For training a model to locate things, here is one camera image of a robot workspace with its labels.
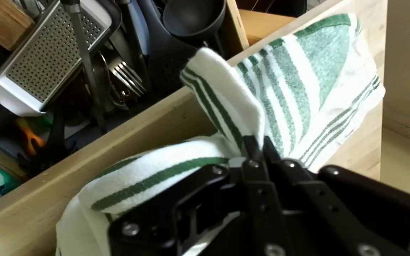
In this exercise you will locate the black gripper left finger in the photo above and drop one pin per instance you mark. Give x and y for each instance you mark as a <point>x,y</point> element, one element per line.
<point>213,208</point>

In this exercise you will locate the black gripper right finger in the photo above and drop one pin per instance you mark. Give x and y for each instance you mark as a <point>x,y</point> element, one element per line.
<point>356,213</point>

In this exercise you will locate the black ladle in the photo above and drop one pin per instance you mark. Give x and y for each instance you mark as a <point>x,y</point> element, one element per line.
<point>192,18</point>

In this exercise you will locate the metal box grater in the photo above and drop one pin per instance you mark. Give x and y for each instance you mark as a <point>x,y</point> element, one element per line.
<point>48,57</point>

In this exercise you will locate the cream lower cabinets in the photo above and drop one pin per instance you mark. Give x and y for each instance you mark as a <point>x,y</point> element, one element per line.
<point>408,61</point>

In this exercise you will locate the white green striped towel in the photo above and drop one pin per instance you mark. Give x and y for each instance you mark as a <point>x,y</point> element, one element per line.
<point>284,85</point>

